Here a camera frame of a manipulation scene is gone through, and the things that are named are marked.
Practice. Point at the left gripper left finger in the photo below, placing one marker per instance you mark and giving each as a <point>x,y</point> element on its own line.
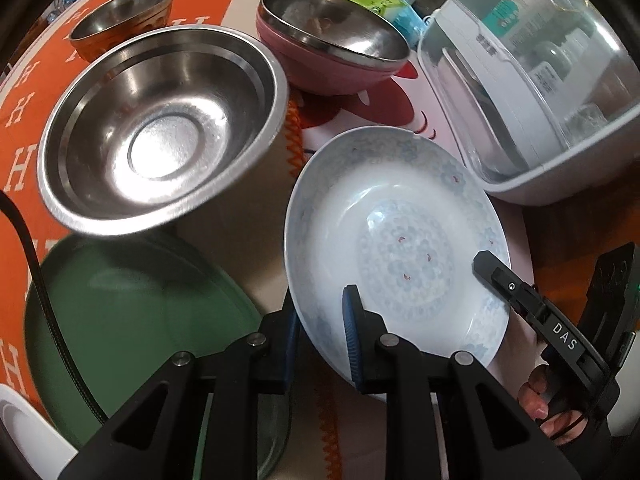
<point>281,329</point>

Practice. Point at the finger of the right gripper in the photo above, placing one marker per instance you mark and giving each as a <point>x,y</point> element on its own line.
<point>501,280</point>

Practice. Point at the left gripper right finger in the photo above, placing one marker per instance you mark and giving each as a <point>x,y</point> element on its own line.
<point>363,329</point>

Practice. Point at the white floral ceramic plate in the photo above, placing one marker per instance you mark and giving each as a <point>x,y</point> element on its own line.
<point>397,254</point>

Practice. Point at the green round plate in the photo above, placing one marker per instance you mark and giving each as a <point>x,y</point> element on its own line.
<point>124,307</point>

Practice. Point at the large stainless steel bowl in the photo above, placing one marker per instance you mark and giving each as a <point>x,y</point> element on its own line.
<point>157,127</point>

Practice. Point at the white paper plate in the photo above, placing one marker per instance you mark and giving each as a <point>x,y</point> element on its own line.
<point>45,450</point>

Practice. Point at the pink steel bowl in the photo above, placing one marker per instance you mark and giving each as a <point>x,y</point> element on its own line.
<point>331,47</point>

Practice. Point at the white clear-lid storage box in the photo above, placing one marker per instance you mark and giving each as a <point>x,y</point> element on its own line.
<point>542,95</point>

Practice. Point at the blue wet wipes pack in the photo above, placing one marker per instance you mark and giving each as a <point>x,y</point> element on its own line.
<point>410,25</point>

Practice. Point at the orange H-pattern blanket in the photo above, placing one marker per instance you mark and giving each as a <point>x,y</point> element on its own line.
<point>240,230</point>

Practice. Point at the small gold steel bowl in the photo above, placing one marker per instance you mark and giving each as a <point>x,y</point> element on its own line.
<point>115,22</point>

